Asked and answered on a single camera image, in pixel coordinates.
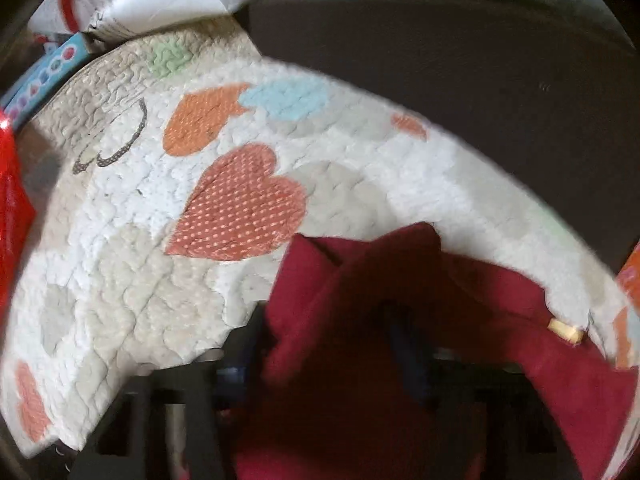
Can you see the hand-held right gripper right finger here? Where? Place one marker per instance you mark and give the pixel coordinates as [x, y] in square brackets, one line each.
[402, 345]

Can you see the maroon garment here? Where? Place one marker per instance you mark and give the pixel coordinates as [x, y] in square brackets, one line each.
[340, 410]

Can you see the black cushion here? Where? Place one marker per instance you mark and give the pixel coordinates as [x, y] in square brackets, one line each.
[450, 85]

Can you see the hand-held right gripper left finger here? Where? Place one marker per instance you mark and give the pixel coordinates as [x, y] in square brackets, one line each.
[232, 375]

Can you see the orange floral cloth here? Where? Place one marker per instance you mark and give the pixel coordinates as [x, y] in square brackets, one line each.
[631, 280]

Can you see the blue dotted box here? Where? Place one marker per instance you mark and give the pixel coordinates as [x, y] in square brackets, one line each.
[50, 67]

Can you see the red plastic bag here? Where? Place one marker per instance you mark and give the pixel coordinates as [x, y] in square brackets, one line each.
[12, 210]

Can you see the quilted heart print blanket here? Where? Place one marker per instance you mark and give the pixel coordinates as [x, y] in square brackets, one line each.
[125, 260]

